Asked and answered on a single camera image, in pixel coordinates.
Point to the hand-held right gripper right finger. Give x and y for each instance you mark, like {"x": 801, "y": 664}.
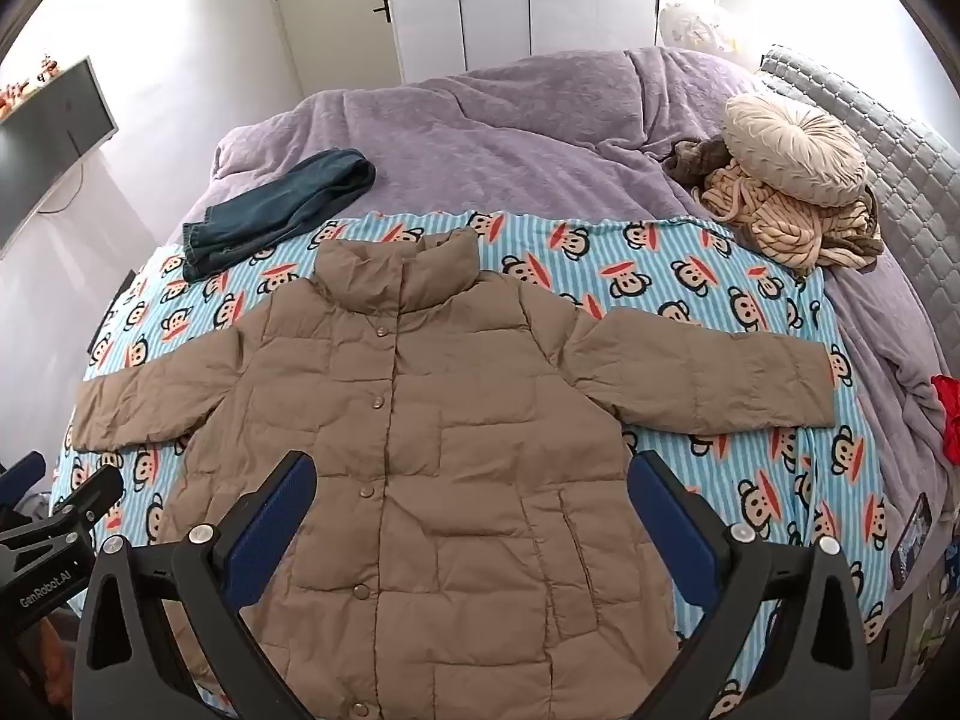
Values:
{"x": 664, "y": 517}

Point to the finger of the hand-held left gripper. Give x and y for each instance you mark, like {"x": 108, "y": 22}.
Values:
{"x": 90, "y": 495}
{"x": 22, "y": 474}

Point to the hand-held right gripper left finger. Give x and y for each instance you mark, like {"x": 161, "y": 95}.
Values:
{"x": 274, "y": 532}

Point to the brown puffer jacket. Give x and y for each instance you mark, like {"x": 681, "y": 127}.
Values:
{"x": 450, "y": 465}

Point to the monkey print striped blanket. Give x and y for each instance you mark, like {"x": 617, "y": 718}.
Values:
{"x": 675, "y": 270}

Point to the black smartphone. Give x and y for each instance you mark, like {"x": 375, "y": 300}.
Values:
{"x": 911, "y": 540}

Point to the red cloth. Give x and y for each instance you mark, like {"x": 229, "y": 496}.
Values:
{"x": 949, "y": 412}

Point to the beige striped knit sweater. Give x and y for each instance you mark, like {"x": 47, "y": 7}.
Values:
{"x": 772, "y": 232}

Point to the dark blue jeans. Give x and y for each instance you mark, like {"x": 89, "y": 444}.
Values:
{"x": 285, "y": 210}

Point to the dark brown fuzzy garment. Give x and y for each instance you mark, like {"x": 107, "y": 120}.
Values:
{"x": 690, "y": 161}

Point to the row of small figurines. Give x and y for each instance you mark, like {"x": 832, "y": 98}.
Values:
{"x": 15, "y": 94}

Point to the round beige pleated cushion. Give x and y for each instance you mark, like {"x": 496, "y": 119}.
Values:
{"x": 795, "y": 146}

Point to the purple fleece duvet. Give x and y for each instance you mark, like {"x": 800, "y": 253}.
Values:
{"x": 487, "y": 142}

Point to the grey quilted headboard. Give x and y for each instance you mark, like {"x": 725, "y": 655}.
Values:
{"x": 900, "y": 165}

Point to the white printed pillow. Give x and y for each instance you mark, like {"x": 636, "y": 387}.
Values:
{"x": 694, "y": 26}

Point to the white wardrobe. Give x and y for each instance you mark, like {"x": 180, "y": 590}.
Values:
{"x": 570, "y": 0}

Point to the wall-mounted flat television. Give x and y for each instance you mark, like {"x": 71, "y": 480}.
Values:
{"x": 45, "y": 142}

